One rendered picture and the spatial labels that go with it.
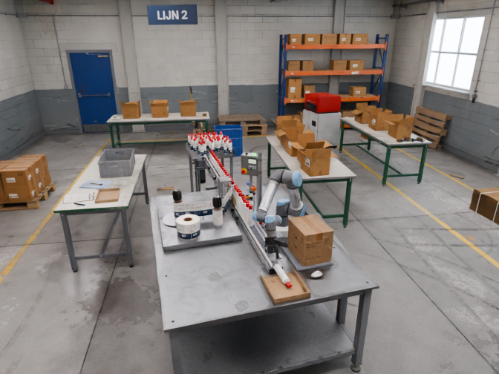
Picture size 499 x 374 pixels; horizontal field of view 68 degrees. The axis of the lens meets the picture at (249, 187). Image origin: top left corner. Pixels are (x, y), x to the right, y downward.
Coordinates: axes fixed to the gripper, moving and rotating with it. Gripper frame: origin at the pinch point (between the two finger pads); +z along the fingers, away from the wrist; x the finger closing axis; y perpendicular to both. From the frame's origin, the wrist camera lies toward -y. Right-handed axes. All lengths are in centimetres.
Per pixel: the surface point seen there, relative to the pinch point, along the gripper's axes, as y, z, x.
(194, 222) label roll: 51, -31, -55
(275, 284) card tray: 6.1, 12.9, 9.2
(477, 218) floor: -369, 34, -175
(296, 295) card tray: -2.1, 16.6, 28.3
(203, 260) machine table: 50, -2, -34
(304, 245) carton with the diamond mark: -21.0, -10.5, 3.8
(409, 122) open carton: -361, -123, -292
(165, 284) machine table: 81, 5, -13
